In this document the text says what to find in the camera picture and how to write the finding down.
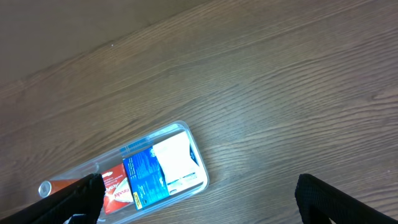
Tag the blue medicine box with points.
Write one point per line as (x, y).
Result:
(146, 178)

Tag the orange vitamin tube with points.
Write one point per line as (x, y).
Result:
(49, 187)

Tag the clear plastic container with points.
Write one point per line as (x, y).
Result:
(115, 157)

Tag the red medicine box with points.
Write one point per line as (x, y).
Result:
(118, 193)

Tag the white medicine box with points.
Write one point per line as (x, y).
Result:
(178, 163)

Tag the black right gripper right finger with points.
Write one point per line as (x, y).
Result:
(319, 202)

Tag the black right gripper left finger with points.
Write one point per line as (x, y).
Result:
(80, 202)

